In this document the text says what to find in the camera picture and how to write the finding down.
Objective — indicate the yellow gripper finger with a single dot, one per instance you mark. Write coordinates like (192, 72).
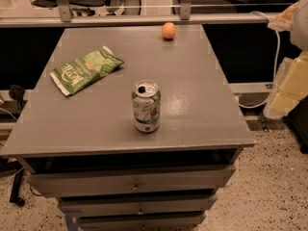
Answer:
(283, 21)
(289, 88)

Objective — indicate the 7up soda can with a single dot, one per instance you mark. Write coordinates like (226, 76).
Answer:
(146, 100)

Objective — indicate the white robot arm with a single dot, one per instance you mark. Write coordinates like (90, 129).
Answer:
(299, 28)

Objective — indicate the orange fruit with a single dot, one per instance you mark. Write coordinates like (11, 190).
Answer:
(168, 30)

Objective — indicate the top grey drawer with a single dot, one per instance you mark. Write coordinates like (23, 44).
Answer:
(142, 180)

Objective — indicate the grey drawer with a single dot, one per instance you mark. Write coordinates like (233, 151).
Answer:
(142, 180)
(140, 222)
(138, 205)

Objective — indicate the middle grey drawer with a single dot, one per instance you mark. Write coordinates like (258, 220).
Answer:
(138, 205)

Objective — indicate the bottom grey drawer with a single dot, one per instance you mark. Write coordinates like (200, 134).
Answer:
(140, 222)

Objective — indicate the grey metal railing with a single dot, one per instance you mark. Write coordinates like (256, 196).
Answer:
(61, 13)

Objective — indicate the grey drawer cabinet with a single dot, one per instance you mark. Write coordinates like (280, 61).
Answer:
(94, 130)

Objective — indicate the green chip bag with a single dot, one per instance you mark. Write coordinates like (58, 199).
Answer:
(80, 73)

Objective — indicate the black stand leg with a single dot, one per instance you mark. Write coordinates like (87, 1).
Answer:
(15, 198)

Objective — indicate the black cable clamp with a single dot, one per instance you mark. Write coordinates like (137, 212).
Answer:
(16, 92)

